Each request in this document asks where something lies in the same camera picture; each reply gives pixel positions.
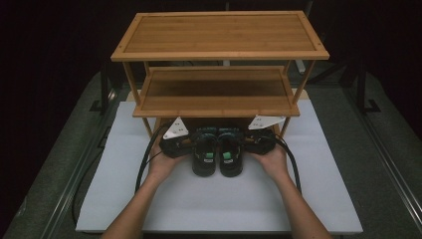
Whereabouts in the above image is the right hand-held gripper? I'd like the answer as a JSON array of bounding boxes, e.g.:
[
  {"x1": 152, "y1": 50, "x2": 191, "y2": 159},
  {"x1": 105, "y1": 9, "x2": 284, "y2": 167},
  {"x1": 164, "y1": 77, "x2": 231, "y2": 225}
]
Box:
[{"x1": 244, "y1": 115, "x2": 287, "y2": 156}]

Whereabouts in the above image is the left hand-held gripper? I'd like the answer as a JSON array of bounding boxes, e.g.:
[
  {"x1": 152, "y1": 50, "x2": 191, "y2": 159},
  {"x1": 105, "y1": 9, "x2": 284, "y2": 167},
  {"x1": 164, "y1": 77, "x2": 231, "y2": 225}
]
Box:
[{"x1": 158, "y1": 116, "x2": 194, "y2": 159}]

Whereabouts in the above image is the black shoe with teal straps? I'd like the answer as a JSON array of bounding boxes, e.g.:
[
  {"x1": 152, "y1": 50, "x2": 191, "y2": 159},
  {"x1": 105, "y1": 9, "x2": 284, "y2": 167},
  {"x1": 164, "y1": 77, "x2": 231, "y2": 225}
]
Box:
[
  {"x1": 191, "y1": 126, "x2": 219, "y2": 178},
  {"x1": 217, "y1": 126, "x2": 245, "y2": 178}
]

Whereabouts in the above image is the wooden shelf rack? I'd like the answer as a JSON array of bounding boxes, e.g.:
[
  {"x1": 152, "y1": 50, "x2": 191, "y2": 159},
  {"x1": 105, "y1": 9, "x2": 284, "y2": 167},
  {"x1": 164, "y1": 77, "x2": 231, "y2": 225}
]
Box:
[{"x1": 109, "y1": 10, "x2": 330, "y2": 139}]

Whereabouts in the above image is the person's left hand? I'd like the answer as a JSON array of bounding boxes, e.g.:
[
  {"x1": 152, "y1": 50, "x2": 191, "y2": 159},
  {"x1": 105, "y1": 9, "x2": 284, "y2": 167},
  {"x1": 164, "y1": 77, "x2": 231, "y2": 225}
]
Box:
[{"x1": 146, "y1": 144, "x2": 187, "y2": 183}]

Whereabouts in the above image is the person's right hand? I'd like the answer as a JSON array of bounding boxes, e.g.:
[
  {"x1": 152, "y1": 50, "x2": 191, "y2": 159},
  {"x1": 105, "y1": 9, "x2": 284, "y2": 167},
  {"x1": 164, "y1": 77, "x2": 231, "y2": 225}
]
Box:
[{"x1": 251, "y1": 144, "x2": 291, "y2": 183}]

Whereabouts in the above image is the white mat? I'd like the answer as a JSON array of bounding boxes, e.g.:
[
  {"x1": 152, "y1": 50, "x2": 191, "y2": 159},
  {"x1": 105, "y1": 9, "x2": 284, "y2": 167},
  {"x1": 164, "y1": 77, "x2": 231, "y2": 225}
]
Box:
[{"x1": 75, "y1": 99, "x2": 364, "y2": 235}]

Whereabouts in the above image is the black metal stand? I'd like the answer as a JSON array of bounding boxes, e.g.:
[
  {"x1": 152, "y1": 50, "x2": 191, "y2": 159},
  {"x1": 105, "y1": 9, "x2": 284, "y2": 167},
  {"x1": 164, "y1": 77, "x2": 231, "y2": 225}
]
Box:
[
  {"x1": 354, "y1": 61, "x2": 382, "y2": 116},
  {"x1": 89, "y1": 61, "x2": 115, "y2": 116}
]

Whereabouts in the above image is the black cable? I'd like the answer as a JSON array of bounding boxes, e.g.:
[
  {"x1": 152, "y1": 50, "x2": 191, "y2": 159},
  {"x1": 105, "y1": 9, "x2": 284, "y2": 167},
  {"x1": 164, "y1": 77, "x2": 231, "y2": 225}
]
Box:
[
  {"x1": 133, "y1": 121, "x2": 173, "y2": 195},
  {"x1": 274, "y1": 134, "x2": 303, "y2": 195}
]

